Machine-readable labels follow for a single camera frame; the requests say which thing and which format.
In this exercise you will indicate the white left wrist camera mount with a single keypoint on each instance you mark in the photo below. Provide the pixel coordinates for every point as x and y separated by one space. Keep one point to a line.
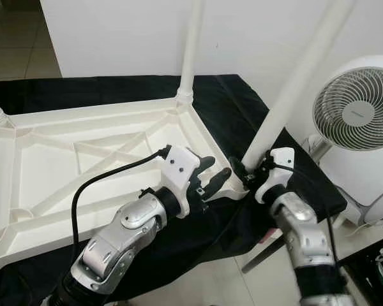
182 166

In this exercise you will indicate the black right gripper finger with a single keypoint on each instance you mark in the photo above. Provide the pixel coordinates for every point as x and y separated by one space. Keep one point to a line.
237 168

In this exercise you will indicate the black tablecloth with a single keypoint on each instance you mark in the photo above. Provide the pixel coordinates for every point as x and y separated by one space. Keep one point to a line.
230 95

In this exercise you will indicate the black metal furniture frame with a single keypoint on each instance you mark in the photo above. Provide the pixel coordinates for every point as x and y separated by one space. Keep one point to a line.
364 261

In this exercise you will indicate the white plastic table top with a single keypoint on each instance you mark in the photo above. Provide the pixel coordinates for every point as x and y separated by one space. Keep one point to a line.
83 146

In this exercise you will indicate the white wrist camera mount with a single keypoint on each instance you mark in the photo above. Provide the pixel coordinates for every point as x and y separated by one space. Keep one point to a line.
277 162
182 166

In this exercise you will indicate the white floor fan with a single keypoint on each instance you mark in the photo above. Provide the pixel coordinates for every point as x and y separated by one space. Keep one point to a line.
357 108

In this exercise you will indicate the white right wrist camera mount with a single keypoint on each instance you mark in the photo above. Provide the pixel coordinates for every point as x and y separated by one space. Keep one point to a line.
277 162

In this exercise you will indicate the dark metal table frame bar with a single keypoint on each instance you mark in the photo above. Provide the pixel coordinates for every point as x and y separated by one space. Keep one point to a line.
262 258

